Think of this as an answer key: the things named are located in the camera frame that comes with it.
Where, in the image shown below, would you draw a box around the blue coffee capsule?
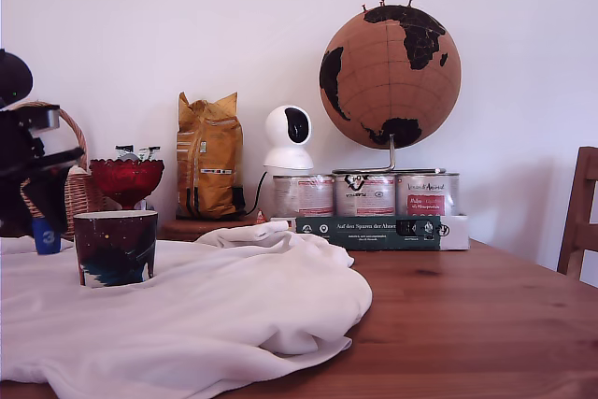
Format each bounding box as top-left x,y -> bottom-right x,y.
33,217 -> 63,256

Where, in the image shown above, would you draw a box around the tin can with black logo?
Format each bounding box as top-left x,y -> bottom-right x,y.
334,173 -> 398,219

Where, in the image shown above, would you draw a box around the dark red coffee cup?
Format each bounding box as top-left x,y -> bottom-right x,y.
73,210 -> 159,289

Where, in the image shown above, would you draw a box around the white cloth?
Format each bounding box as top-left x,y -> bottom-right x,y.
0,222 -> 374,399

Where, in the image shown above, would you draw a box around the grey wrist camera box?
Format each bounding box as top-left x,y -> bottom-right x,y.
17,106 -> 63,133

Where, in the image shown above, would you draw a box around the red-labelled tin can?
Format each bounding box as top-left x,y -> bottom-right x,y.
272,175 -> 336,219

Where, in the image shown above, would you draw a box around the red glass bowl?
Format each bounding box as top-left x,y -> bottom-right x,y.
89,158 -> 165,211

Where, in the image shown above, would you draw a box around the black camera cable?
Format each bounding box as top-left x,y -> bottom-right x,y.
246,169 -> 269,218

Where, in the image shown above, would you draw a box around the wooden chair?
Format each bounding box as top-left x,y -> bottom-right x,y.
556,146 -> 598,287

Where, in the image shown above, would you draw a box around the metal globe stand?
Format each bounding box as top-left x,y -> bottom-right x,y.
332,134 -> 446,176

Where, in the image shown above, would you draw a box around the white dome security camera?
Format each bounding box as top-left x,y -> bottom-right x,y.
263,106 -> 315,172

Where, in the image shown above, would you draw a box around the green and white cardboard tray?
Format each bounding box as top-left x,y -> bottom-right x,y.
270,213 -> 470,252

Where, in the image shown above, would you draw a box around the tin can with script label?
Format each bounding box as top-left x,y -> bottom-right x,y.
395,172 -> 462,218

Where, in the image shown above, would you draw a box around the yellow coffee bag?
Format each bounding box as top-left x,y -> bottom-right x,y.
176,92 -> 246,221

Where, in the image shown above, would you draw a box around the wicker basket with handle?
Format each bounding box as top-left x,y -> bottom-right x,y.
16,100 -> 107,242

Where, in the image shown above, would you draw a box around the cork globe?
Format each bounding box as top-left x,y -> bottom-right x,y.
319,5 -> 463,151

